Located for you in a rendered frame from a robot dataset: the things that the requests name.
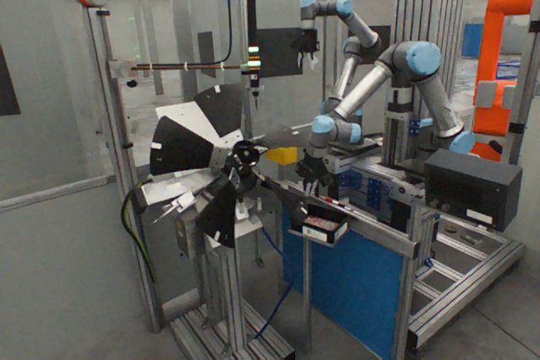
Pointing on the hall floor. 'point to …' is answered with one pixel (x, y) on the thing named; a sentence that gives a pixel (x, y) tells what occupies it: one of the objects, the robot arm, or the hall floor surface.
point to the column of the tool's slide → (123, 164)
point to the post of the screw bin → (307, 296)
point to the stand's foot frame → (186, 335)
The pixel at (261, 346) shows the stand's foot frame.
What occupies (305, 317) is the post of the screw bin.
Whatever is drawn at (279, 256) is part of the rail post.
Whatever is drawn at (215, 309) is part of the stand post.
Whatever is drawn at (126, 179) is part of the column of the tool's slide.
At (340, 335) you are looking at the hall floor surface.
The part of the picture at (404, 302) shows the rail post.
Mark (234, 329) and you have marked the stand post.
